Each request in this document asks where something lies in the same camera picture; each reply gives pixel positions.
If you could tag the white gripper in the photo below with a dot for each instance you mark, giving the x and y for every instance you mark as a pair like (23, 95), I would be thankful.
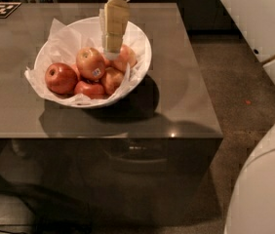
(113, 22)

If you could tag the apple with sticker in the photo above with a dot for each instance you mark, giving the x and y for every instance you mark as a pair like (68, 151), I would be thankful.
(90, 63)

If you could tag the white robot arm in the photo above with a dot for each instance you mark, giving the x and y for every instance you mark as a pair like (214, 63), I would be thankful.
(244, 95)

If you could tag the white bowl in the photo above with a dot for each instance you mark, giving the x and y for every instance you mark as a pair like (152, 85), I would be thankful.
(137, 49)

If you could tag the back right red apple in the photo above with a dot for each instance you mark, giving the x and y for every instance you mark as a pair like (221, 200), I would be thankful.
(127, 57)

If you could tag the red apple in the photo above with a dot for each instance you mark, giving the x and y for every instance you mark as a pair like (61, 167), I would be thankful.
(92, 91)
(127, 57)
(60, 78)

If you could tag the small hidden back apple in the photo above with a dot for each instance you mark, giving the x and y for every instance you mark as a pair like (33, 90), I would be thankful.
(107, 62)

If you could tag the middle right pale apple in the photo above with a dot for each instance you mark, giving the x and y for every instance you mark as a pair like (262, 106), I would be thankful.
(111, 80)

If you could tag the front bottom red apple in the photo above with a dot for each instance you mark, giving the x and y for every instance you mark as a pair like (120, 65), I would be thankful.
(92, 91)

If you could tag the left red apple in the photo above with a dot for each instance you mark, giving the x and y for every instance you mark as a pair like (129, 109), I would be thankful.
(60, 78)

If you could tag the white tissue paper liner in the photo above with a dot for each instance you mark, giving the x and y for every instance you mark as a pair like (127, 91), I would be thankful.
(62, 43)

